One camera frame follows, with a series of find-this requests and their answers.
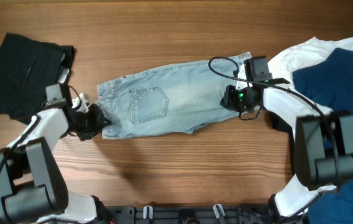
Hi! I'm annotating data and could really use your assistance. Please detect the light blue denim shorts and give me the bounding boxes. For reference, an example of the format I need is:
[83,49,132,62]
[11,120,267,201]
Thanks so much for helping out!
[96,52,251,139]

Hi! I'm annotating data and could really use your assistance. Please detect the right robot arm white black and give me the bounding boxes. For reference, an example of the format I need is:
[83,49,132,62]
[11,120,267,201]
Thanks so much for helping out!
[221,68,353,223]

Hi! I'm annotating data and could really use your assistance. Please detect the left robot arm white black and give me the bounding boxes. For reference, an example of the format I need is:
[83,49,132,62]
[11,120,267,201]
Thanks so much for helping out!
[0,95,116,223]

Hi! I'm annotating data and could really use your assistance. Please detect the black garment under pile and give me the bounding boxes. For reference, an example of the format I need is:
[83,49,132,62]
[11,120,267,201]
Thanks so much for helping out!
[268,112,295,183]

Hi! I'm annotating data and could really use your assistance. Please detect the white t-shirt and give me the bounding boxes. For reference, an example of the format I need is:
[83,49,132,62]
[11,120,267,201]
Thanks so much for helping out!
[268,37,353,98]

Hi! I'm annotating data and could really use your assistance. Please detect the folded black garment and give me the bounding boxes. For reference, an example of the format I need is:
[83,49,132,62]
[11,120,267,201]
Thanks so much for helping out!
[0,33,75,124]

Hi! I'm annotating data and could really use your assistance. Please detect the dark blue t-shirt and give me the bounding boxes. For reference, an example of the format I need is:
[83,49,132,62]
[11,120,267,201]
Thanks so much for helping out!
[293,49,353,223]

